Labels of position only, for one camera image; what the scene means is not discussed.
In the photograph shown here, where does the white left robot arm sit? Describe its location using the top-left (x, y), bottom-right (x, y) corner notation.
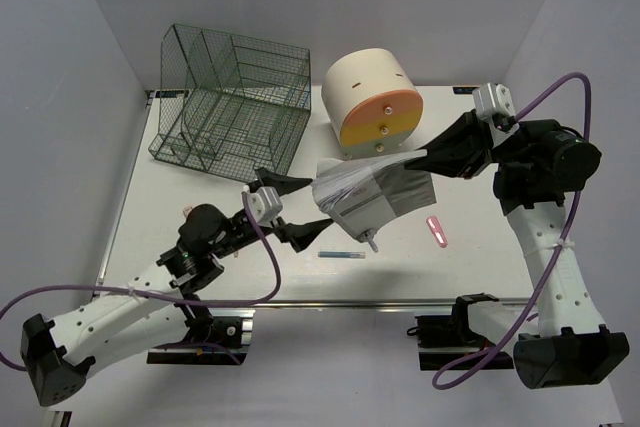
top-left (20, 168), bottom-right (332, 407)

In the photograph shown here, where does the Canon manual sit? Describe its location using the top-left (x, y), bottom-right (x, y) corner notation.
top-left (311, 149), bottom-right (437, 243)

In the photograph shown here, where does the pink highlighter cap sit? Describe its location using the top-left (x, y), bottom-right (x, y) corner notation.
top-left (426, 216), bottom-right (448, 248)

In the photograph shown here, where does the purple highlighter pen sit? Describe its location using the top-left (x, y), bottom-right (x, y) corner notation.
top-left (364, 231), bottom-right (379, 253)

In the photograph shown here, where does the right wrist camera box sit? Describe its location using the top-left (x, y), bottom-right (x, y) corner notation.
top-left (472, 83), bottom-right (515, 128)

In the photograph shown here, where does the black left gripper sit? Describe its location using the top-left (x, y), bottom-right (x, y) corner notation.
top-left (213, 168), bottom-right (334, 259)

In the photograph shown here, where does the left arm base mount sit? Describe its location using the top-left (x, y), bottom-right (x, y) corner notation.
top-left (146, 310), bottom-right (255, 366)

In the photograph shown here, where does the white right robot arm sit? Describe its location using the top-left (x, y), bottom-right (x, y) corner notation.
top-left (405, 112), bottom-right (630, 389)

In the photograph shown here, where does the aluminium mounting rail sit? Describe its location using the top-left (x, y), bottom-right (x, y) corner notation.
top-left (204, 296), bottom-right (536, 313)

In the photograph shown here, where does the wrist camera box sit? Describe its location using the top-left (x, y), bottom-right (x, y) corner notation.
top-left (242, 185), bottom-right (283, 226)
top-left (472, 83), bottom-right (515, 128)

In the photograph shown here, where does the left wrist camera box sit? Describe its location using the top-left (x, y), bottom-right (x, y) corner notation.
top-left (242, 185), bottom-right (283, 226)

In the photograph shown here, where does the green wire mesh organizer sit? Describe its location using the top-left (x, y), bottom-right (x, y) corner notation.
top-left (148, 24), bottom-right (311, 182)

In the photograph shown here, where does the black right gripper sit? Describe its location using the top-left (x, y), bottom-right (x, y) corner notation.
top-left (403, 106), bottom-right (563, 179)

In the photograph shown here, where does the blue highlighter pen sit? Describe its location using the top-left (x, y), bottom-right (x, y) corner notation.
top-left (317, 250), bottom-right (366, 259)

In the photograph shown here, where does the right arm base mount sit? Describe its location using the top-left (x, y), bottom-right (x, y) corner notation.
top-left (406, 293), bottom-right (499, 371)

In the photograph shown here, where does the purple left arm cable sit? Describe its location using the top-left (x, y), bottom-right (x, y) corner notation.
top-left (0, 190), bottom-right (284, 372)

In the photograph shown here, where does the round drawer organizer box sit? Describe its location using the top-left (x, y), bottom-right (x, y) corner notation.
top-left (321, 48), bottom-right (424, 158)

